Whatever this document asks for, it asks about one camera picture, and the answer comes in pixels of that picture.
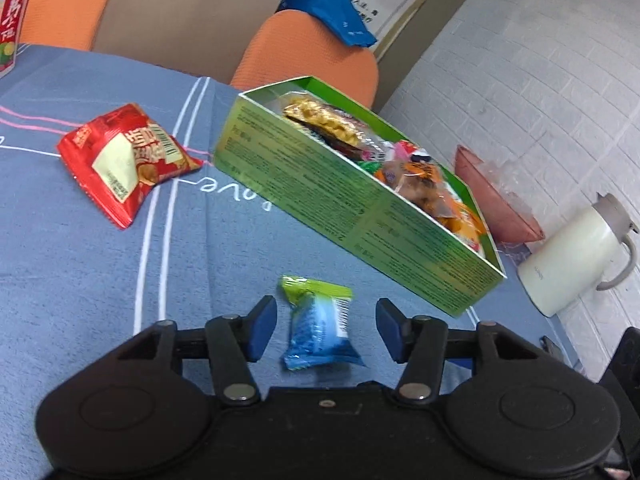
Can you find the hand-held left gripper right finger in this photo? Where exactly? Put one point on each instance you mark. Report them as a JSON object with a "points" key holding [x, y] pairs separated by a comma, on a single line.
{"points": [[390, 330]]}

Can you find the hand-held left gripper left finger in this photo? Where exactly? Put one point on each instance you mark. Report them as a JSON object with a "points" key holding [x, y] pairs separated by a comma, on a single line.
{"points": [[262, 327]]}

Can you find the small blue green packet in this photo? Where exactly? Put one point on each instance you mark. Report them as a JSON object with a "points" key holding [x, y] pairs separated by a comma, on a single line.
{"points": [[315, 330]]}

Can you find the green cardboard box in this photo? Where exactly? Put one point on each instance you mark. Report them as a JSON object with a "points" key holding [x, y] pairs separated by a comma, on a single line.
{"points": [[350, 210]]}

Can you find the orange white snack packet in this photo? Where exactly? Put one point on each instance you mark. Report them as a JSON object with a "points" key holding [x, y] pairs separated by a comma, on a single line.
{"points": [[465, 222]]}

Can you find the clear nut packet pink edge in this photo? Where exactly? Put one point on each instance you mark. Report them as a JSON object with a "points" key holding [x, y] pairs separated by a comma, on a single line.
{"points": [[417, 185]]}

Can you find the small green snack packet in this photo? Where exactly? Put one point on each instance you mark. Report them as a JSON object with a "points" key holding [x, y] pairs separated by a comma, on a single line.
{"points": [[369, 166]]}

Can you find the dark red label snack packet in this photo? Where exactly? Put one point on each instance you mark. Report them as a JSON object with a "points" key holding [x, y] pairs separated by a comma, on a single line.
{"points": [[320, 115]]}

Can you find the red puffed snack packet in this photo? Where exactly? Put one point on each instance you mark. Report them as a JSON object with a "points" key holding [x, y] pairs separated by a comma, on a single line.
{"points": [[112, 125]]}

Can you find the red plastic bowl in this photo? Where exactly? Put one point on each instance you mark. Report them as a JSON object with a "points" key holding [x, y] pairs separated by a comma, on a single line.
{"points": [[495, 210]]}

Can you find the white kettle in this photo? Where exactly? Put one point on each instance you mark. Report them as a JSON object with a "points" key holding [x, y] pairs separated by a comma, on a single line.
{"points": [[565, 260]]}

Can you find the blue striped tablecloth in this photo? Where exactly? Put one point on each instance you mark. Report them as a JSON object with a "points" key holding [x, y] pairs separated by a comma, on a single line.
{"points": [[75, 285]]}

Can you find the black flat device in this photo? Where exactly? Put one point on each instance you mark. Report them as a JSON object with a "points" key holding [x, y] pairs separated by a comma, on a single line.
{"points": [[624, 365]]}

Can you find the orange chair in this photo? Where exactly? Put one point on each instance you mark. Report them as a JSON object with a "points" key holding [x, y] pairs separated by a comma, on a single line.
{"points": [[70, 0], [310, 55]]}

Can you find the brown cardboard sheet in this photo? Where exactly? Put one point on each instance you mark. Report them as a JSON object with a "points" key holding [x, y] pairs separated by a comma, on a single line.
{"points": [[190, 10]]}

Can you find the blue fabric bag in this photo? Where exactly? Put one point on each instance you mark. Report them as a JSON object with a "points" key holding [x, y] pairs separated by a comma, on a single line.
{"points": [[325, 0]]}

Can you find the red label juice bottle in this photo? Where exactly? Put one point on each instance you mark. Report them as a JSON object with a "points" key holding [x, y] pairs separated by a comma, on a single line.
{"points": [[10, 25]]}

